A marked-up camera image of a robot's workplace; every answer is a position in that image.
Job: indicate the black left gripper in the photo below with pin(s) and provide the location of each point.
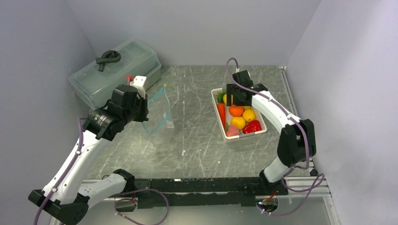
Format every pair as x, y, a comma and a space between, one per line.
143, 102

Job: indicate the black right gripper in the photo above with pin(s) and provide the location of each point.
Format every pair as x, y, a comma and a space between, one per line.
231, 90

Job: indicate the orange toy orange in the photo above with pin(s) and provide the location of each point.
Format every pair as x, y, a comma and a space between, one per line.
236, 111

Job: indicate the clear zip top bag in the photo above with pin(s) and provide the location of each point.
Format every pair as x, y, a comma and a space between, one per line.
160, 125

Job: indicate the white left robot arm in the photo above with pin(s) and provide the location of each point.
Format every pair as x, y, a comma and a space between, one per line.
64, 197

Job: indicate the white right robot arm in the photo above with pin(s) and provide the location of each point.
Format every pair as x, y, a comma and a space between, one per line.
297, 136

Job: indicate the yellow toy lemon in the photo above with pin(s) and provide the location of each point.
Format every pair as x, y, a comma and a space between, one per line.
249, 115

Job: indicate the green toy vegetable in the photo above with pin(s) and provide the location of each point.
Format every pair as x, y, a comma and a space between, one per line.
220, 97

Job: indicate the orange toy carrot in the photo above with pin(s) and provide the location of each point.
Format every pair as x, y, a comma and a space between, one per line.
222, 113

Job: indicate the white perforated plastic basket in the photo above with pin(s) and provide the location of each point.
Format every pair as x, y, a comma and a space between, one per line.
229, 117

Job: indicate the red toy pepper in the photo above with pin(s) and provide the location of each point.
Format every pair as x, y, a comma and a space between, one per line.
251, 127

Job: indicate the pink toy peach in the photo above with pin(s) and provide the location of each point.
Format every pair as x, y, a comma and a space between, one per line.
232, 131

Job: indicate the green lidded storage box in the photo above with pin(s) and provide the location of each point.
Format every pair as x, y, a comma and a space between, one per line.
95, 87

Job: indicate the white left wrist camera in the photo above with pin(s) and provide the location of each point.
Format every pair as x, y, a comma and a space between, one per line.
139, 83

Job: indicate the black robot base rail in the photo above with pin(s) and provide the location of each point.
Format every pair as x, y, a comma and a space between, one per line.
243, 191

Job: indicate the aluminium frame rail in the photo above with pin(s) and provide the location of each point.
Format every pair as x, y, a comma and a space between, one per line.
318, 179

